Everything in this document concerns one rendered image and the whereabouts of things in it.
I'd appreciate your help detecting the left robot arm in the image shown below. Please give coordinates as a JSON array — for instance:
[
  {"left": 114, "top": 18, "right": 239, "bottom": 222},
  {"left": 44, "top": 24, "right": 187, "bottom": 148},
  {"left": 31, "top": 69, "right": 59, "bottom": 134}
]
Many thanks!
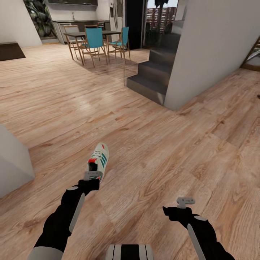
[{"left": 26, "top": 171, "right": 103, "bottom": 260}]

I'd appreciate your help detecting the gym shoe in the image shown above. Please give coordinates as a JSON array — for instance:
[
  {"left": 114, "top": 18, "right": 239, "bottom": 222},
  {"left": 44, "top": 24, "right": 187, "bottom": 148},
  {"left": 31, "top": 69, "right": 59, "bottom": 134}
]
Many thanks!
[{"left": 87, "top": 143, "right": 109, "bottom": 184}]

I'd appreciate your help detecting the robot trunk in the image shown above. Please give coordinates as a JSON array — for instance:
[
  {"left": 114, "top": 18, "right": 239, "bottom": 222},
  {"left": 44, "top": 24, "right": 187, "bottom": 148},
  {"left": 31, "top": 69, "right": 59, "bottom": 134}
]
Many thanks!
[{"left": 105, "top": 244, "right": 155, "bottom": 260}]

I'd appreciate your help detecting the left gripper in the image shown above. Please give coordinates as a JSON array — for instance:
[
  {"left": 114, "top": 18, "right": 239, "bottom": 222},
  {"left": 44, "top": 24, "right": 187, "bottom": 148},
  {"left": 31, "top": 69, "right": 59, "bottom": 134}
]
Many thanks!
[{"left": 78, "top": 179, "right": 100, "bottom": 194}]

